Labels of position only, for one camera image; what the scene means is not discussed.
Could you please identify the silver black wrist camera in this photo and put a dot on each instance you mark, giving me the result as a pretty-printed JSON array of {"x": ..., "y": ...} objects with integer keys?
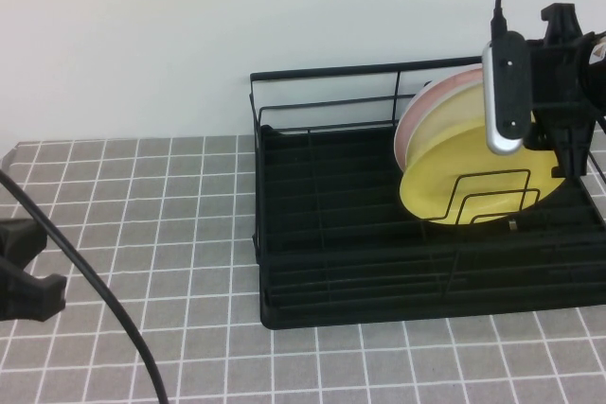
[{"x": 511, "y": 92}]

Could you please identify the grey checked tablecloth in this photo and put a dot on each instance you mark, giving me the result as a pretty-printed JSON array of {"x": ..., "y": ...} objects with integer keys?
[{"x": 189, "y": 186}]

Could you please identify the small metal clip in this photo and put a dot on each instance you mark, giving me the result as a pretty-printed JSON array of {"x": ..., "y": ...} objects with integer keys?
[{"x": 511, "y": 225}]

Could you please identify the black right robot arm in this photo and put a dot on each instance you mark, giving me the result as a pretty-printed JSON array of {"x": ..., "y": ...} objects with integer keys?
[{"x": 597, "y": 73}]

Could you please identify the yellow plastic plate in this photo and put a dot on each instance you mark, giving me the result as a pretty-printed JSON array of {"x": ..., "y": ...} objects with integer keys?
[{"x": 435, "y": 191}]

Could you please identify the white plate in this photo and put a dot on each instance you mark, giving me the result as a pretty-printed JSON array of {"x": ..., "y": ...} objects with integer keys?
[{"x": 450, "y": 108}]

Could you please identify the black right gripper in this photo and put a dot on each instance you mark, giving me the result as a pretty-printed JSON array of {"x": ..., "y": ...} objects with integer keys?
[{"x": 558, "y": 87}]

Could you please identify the pink plate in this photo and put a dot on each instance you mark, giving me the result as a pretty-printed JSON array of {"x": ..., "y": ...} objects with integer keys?
[{"x": 440, "y": 87}]

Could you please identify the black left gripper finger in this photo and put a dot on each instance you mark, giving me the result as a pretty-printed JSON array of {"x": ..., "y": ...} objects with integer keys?
[
  {"x": 33, "y": 297},
  {"x": 21, "y": 240}
]

